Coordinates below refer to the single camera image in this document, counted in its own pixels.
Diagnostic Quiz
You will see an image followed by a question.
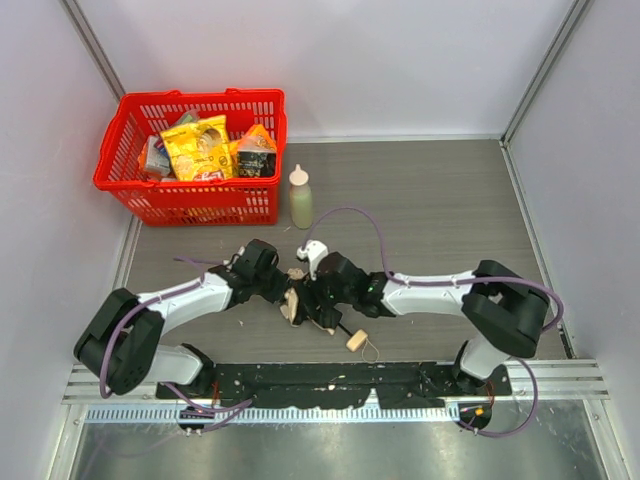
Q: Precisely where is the cream folding umbrella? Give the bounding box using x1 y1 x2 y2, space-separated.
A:
279 268 380 364

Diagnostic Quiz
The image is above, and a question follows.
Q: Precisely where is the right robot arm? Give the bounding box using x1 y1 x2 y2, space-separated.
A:
282 252 549 393

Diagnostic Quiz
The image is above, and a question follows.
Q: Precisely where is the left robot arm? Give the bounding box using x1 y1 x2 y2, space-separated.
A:
74 239 291 399

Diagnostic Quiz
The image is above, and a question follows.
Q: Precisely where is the clear plastic bottle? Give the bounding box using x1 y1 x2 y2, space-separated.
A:
289 164 313 229

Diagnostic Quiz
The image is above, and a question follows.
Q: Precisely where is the black snack packet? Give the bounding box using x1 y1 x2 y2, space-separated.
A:
236 147 276 178

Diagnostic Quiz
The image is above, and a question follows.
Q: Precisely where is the red plastic shopping basket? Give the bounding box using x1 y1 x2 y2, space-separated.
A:
93 88 287 227

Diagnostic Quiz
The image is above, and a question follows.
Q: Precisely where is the yellow snack bag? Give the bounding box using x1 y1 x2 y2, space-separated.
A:
160 115 237 182

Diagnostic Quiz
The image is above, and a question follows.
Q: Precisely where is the orange snack bag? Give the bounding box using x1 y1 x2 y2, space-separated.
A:
229 124 277 155

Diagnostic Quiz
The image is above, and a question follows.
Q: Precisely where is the grey box in basket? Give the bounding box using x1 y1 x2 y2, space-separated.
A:
138 135 172 178

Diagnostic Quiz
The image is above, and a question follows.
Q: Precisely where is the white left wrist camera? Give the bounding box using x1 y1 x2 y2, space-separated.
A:
223 252 243 266

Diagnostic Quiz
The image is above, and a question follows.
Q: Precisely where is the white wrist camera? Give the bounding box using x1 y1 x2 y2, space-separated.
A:
223 252 243 266
296 240 329 280

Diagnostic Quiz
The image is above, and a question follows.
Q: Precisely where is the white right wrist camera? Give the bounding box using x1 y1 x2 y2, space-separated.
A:
296 240 329 280

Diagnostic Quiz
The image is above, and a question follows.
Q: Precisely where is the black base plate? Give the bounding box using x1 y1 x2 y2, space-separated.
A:
178 361 512 410

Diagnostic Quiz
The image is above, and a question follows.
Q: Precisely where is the grey slotted cable duct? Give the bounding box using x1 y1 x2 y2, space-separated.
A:
85 402 460 425

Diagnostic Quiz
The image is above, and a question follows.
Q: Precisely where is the grey wall corner profile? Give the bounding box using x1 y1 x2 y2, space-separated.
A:
59 0 126 100

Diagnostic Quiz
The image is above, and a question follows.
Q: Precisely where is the right wall corner profile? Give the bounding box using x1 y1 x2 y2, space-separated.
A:
499 0 594 149

